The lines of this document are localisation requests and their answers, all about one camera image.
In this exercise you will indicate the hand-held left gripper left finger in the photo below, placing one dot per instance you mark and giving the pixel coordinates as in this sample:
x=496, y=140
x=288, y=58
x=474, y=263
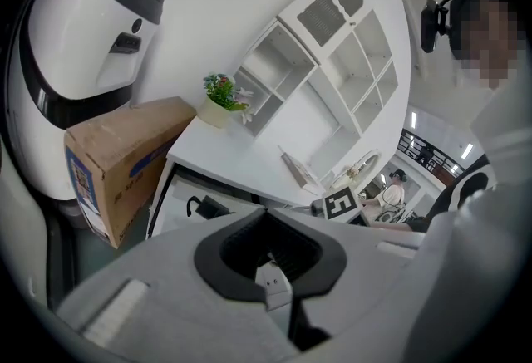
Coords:
x=208, y=266

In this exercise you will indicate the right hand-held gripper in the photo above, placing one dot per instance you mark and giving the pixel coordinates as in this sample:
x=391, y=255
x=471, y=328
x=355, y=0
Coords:
x=341, y=205

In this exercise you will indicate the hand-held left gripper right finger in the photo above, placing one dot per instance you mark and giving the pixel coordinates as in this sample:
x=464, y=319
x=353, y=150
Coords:
x=320, y=266

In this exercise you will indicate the white drawer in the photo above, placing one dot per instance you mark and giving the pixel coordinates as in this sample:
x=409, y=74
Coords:
x=174, y=212

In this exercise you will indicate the white desk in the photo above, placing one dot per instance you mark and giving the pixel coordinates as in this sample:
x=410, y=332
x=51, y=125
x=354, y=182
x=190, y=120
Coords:
x=224, y=153

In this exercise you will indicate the white vanity with oval mirror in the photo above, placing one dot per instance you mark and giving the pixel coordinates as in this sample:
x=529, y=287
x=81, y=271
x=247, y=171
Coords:
x=361, y=168

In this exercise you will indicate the book with pale cover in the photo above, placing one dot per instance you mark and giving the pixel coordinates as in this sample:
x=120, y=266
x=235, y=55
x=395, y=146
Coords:
x=299, y=170

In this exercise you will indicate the black metal railing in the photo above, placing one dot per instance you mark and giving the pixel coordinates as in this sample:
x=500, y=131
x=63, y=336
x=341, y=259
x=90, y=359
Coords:
x=428, y=153

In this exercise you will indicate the white hutch shelf unit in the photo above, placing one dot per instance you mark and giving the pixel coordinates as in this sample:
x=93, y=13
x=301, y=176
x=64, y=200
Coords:
x=332, y=75

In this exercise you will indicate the brown cardboard box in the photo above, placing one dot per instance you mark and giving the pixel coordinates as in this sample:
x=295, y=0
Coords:
x=120, y=145

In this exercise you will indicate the small potted plant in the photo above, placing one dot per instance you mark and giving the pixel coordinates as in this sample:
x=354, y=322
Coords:
x=222, y=97

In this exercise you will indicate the person's white clothed torso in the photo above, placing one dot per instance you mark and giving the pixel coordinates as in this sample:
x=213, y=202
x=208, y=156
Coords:
x=498, y=236

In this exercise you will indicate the person's head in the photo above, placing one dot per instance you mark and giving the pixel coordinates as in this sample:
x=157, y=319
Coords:
x=486, y=33

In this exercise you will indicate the white robot with dark head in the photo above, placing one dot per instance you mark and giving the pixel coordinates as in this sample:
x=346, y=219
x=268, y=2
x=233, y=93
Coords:
x=75, y=41

